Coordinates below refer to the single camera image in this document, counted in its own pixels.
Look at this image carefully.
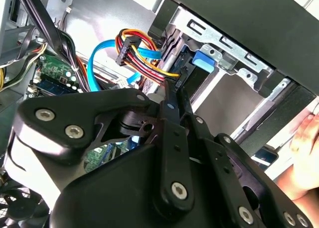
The blue data wire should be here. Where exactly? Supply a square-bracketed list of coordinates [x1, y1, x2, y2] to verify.
[87, 38, 162, 92]

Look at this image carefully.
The hard disk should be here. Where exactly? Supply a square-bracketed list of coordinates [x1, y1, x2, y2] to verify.
[173, 44, 215, 89]

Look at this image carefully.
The coloured disk power wire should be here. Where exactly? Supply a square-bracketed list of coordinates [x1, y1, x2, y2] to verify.
[116, 28, 187, 89]

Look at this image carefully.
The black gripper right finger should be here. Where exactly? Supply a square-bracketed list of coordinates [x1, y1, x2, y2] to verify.
[177, 87, 312, 228]

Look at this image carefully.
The person's bare hand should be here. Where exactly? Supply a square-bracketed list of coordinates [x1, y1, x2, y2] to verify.
[275, 113, 319, 201]

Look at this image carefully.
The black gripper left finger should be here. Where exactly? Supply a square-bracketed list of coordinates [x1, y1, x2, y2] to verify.
[13, 80, 195, 214]

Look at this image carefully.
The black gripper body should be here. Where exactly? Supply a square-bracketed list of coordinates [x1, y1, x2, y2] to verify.
[48, 112, 250, 228]

